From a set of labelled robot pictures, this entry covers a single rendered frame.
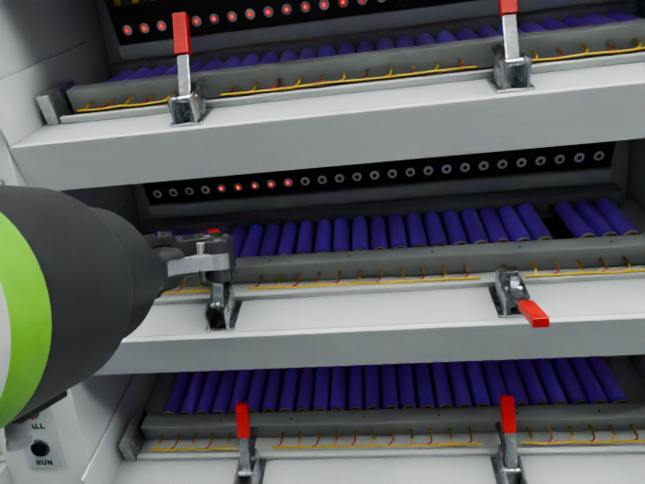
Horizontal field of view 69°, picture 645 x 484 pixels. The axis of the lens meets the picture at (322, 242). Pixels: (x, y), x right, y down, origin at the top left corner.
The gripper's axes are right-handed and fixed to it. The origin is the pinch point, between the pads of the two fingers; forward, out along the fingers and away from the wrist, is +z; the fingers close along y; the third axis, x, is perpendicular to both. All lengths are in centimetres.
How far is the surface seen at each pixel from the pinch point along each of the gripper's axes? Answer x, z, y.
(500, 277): -4.5, 3.2, 26.0
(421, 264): -3.4, 6.5, 19.4
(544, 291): -6.3, 4.5, 30.1
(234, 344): -9.1, 1.5, 1.4
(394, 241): -1.1, 9.5, 17.0
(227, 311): -6.0, 1.7, 1.0
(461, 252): -2.4, 6.4, 23.2
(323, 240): -0.6, 10.3, 9.5
